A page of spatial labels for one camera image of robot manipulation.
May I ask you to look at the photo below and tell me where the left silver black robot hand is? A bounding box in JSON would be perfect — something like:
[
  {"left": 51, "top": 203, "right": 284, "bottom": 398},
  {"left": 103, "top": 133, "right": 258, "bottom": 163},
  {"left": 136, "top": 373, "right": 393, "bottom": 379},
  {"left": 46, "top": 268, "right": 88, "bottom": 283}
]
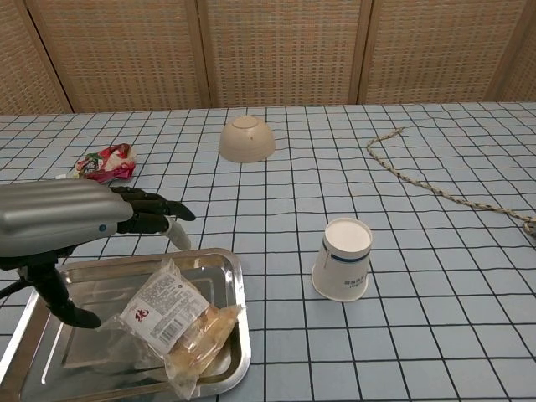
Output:
[{"left": 0, "top": 178, "right": 198, "bottom": 330}]

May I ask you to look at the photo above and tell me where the packaged bread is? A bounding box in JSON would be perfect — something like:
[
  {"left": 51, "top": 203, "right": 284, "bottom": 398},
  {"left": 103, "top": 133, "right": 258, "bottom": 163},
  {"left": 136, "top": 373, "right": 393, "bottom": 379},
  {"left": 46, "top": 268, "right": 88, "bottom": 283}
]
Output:
[{"left": 95, "top": 256, "right": 251, "bottom": 401}]

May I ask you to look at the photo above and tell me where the rectangular metal tray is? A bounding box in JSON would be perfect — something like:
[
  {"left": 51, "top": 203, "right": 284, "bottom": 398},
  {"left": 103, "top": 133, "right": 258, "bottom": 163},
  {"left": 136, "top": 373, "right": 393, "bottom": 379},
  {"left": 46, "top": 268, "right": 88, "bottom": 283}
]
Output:
[{"left": 0, "top": 247, "right": 253, "bottom": 402}]

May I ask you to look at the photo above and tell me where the red snack pouch with spout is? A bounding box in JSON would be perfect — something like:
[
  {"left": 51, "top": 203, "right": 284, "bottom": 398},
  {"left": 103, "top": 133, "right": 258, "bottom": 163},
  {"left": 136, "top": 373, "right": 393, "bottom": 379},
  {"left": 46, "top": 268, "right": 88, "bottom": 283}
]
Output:
[{"left": 55, "top": 142, "right": 139, "bottom": 185}]

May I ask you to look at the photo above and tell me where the woven bamboo screen panel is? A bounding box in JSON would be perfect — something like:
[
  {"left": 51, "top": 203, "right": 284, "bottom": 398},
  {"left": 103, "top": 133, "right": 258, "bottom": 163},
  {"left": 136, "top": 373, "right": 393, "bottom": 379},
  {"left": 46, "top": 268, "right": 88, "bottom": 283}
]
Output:
[
  {"left": 487, "top": 0, "right": 536, "bottom": 102},
  {"left": 23, "top": 0, "right": 213, "bottom": 113},
  {"left": 356, "top": 0, "right": 525, "bottom": 105},
  {"left": 0, "top": 0, "right": 75, "bottom": 116},
  {"left": 195, "top": 0, "right": 374, "bottom": 109}
]

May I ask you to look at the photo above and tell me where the beige ceramic bowl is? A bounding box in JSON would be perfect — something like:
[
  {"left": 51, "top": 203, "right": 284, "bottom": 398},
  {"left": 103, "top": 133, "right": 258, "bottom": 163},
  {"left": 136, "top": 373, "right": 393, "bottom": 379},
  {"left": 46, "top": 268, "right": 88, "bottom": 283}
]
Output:
[{"left": 218, "top": 116, "right": 278, "bottom": 164}]

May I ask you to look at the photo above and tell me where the white paper cup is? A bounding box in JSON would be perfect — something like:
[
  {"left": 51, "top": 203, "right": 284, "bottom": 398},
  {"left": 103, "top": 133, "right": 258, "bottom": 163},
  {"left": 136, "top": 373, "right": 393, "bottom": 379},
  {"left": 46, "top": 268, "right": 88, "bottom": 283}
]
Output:
[{"left": 310, "top": 216, "right": 374, "bottom": 303}]

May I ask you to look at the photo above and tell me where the blue checked tablecloth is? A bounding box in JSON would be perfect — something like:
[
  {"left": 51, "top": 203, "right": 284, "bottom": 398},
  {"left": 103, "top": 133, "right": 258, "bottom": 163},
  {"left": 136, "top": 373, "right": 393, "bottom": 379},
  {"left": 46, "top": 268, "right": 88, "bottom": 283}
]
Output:
[{"left": 0, "top": 100, "right": 536, "bottom": 402}]

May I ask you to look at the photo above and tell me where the braided beige rope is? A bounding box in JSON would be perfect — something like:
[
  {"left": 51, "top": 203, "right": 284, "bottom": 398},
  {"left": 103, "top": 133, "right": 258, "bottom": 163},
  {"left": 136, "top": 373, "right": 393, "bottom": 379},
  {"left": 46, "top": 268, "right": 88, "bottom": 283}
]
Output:
[{"left": 366, "top": 126, "right": 536, "bottom": 240}]

